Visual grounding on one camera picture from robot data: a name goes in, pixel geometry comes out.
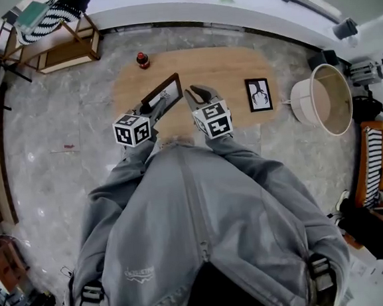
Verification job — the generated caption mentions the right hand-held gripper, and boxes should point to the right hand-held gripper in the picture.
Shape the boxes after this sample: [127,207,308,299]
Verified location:
[183,81,236,142]

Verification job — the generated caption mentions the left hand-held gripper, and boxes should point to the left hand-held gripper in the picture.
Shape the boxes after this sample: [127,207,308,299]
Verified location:
[110,92,179,151]

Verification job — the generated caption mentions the black framed bird picture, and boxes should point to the black framed bird picture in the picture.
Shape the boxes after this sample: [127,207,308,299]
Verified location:
[137,72,185,117]

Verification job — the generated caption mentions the black framed antler picture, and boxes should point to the black framed antler picture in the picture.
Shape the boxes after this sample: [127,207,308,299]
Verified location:
[244,76,274,114]

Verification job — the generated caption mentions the person's left forearm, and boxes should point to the person's left forearm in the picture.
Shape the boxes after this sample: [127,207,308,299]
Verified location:
[82,140,165,212]

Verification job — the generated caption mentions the person's right forearm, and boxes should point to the person's right forearm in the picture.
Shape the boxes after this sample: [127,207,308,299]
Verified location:
[204,125,323,214]

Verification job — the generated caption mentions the wooden coffee table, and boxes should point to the wooden coffee table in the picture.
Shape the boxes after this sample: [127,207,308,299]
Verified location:
[108,41,282,143]

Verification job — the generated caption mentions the dark cola bottle red cap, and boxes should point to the dark cola bottle red cap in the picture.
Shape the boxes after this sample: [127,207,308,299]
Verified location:
[135,50,151,70]

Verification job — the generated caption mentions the white window ledge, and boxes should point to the white window ledge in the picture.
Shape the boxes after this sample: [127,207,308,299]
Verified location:
[81,0,346,72]

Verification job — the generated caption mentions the person's grey jacket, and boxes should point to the person's grey jacket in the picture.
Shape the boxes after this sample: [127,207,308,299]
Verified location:
[57,124,355,306]

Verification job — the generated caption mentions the white round basket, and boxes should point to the white round basket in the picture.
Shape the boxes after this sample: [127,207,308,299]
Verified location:
[279,61,356,141]

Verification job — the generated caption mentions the wooden shelf rack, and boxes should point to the wooden shelf rack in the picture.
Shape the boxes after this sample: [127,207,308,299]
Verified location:
[0,10,107,79]

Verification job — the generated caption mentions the black white striped cushion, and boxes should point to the black white striped cushion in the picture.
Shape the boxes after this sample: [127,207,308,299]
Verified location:
[13,0,86,47]

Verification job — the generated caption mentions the dark grey bin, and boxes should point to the dark grey bin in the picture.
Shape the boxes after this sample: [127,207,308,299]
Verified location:
[331,17,359,41]

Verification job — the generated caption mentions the green book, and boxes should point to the green book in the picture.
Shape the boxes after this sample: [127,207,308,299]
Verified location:
[11,0,52,35]

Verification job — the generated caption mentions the black backpack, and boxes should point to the black backpack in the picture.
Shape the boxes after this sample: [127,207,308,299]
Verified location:
[351,94,383,124]

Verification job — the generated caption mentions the grey metal machine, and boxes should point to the grey metal machine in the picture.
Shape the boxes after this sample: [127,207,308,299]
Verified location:
[348,54,383,88]

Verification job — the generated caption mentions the black white striped blanket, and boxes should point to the black white striped blanket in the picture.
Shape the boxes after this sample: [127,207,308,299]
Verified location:
[357,125,383,210]

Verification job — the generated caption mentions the brown wooden cabinet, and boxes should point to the brown wooden cabinet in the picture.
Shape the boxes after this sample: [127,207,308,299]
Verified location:
[0,233,33,295]

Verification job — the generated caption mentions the person's right shoulder strap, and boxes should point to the person's right shoulder strap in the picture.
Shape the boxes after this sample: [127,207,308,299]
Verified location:
[309,252,339,305]

